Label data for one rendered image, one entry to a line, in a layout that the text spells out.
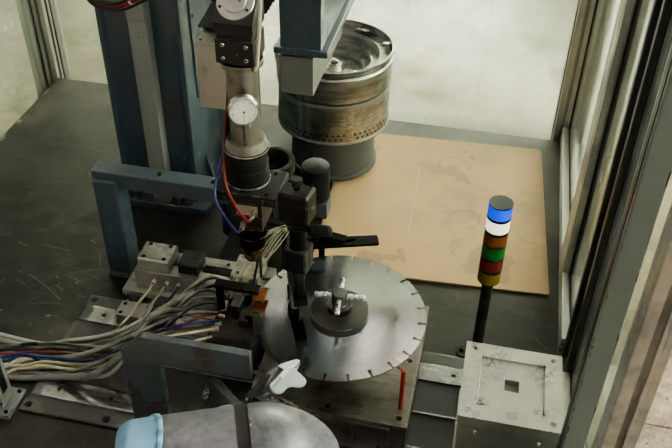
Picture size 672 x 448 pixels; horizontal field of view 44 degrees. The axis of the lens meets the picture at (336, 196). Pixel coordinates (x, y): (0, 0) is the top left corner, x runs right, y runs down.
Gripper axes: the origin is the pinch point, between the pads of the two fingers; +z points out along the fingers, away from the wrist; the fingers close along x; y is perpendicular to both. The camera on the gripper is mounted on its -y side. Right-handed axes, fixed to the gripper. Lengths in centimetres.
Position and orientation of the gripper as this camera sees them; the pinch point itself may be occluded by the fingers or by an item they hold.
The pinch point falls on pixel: (283, 396)
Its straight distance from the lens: 156.0
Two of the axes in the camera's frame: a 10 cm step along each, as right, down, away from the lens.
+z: 4.4, 0.2, 9.0
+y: 8.5, 3.4, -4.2
